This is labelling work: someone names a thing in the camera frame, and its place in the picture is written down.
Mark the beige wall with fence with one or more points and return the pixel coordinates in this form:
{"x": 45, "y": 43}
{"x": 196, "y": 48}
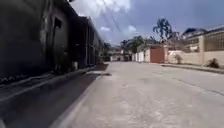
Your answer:
{"x": 200, "y": 53}

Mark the raised concrete pavement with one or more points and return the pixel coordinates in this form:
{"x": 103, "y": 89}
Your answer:
{"x": 30, "y": 83}

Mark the green trees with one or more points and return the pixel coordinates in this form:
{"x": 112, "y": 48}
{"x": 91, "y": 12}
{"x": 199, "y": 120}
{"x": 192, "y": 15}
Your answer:
{"x": 135, "y": 43}

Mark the red metal gate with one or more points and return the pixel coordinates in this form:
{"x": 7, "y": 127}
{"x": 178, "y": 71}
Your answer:
{"x": 156, "y": 54}

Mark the small bush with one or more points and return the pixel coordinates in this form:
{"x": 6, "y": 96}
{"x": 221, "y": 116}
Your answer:
{"x": 213, "y": 63}

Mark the dark grey building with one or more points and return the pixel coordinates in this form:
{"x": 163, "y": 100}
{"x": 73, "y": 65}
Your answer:
{"x": 36, "y": 36}

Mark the building with dark roof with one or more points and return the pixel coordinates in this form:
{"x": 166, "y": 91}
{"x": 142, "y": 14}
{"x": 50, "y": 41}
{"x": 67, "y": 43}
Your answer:
{"x": 193, "y": 32}

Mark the tall palm tree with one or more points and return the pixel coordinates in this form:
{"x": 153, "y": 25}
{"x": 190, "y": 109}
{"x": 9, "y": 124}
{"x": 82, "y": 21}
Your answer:
{"x": 163, "y": 29}

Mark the concrete kerb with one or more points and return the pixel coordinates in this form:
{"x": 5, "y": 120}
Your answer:
{"x": 195, "y": 68}

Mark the white wall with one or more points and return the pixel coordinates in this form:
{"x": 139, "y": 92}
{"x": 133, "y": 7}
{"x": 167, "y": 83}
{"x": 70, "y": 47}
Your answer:
{"x": 139, "y": 56}

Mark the grey concrete road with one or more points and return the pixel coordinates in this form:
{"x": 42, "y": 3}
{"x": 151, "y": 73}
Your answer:
{"x": 143, "y": 96}

